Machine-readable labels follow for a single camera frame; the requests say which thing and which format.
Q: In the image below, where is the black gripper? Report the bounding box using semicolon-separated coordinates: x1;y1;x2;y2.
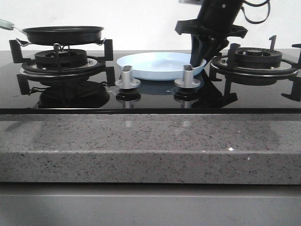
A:
175;0;247;66

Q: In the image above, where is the light blue plate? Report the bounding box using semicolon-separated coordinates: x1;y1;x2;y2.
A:
117;52;207;81

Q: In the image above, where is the black frying pan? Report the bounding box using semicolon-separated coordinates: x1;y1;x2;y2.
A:
9;26;105;46

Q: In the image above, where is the right silver stove knob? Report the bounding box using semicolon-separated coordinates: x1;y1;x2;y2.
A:
174;65;201;89

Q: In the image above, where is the silver stove knob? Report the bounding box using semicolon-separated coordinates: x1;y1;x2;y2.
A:
115;65;141;89
174;65;201;89

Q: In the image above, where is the right gas burner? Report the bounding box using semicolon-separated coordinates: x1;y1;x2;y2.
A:
235;47;282;69

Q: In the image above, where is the gas burner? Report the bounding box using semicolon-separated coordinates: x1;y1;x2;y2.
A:
235;47;282;69
34;49;87;70

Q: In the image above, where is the black glass cooktop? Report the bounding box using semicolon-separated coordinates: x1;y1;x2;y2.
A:
0;51;301;114

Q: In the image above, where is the left silver stove knob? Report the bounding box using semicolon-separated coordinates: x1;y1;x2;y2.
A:
115;65;141;89

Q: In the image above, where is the right black pan support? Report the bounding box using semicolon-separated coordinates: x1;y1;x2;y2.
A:
209;35;301;102

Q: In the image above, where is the black pan support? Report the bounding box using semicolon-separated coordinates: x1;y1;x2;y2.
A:
9;39;115;95
209;35;301;102

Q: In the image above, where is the left black pan support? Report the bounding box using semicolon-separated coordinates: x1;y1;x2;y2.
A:
9;39;115;95

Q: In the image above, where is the left gas burner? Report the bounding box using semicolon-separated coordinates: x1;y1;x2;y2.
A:
34;49;87;70

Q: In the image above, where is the grey cabinet front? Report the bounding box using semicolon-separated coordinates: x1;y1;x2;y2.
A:
0;183;301;226

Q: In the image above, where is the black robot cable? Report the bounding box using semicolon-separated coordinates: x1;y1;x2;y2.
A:
239;0;271;24

